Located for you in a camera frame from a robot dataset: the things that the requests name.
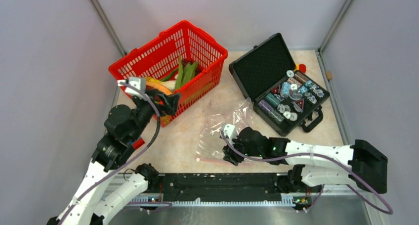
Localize red plastic shopping basket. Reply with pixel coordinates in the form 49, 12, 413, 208
108, 20, 228, 116

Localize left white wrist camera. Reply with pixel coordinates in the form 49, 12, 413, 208
117, 77, 146, 99

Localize orange toy steak slice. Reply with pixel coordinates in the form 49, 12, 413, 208
146, 80, 173, 95

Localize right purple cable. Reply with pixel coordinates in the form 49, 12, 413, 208
220, 130, 393, 215

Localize black poker chip case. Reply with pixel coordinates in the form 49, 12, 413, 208
229, 33, 330, 136

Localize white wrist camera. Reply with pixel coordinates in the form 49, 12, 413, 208
220, 124, 238, 145
117, 77, 146, 99

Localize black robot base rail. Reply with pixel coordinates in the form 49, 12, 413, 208
144, 172, 315, 205

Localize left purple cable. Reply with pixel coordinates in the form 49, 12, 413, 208
57, 83, 174, 225

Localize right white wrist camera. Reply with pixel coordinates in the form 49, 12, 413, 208
220, 124, 238, 145

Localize small tan wall block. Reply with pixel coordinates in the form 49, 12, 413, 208
326, 71, 333, 81

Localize red blue toy block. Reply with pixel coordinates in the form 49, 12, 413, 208
132, 137, 145, 150

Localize red round token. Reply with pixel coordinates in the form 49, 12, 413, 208
298, 64, 306, 73

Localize clear zip top bag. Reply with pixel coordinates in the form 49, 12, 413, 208
195, 99, 253, 165

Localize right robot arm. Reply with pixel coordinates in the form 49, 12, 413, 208
220, 124, 388, 194

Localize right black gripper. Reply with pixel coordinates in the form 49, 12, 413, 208
223, 133, 263, 165

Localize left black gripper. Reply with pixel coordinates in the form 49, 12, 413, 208
129, 88, 181, 141

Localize green toy vegetable leaves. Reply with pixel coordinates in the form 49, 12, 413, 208
160, 56, 198, 91

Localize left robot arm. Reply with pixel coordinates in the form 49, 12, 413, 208
47, 89, 180, 225

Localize purple cable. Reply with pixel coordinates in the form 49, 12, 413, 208
57, 83, 174, 225
220, 130, 393, 215

